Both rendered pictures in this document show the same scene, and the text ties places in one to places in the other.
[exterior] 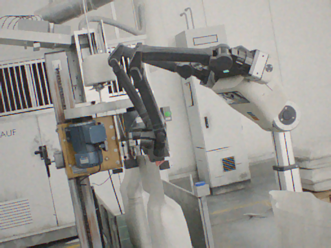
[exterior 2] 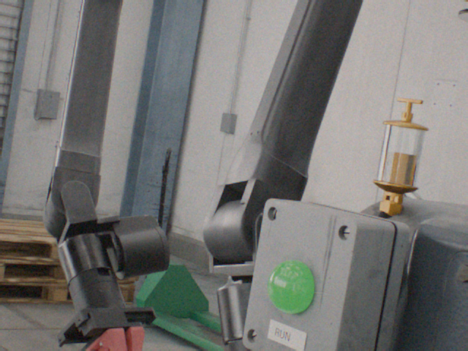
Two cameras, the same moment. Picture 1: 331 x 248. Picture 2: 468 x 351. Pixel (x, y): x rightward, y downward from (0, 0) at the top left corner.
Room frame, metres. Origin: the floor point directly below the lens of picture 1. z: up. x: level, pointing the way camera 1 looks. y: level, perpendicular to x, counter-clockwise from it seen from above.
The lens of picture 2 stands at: (3.67, -0.31, 1.37)
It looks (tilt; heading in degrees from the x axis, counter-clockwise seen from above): 3 degrees down; 154
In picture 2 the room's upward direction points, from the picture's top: 9 degrees clockwise
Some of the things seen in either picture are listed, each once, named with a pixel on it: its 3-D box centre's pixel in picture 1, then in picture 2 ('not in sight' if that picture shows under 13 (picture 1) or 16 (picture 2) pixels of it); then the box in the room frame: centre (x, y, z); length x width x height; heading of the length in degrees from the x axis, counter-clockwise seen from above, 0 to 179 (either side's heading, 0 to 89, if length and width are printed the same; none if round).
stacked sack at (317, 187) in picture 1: (315, 180); not in sight; (5.65, -1.49, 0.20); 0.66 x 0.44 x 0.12; 14
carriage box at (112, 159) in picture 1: (88, 145); not in sight; (3.18, 0.48, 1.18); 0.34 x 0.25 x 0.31; 104
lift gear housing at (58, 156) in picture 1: (58, 159); not in sight; (3.11, 0.65, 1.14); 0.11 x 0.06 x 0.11; 14
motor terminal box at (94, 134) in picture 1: (95, 136); not in sight; (2.86, 0.38, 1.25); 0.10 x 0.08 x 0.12; 129
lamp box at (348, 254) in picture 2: (165, 113); (323, 287); (3.22, -0.01, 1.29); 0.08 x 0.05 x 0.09; 14
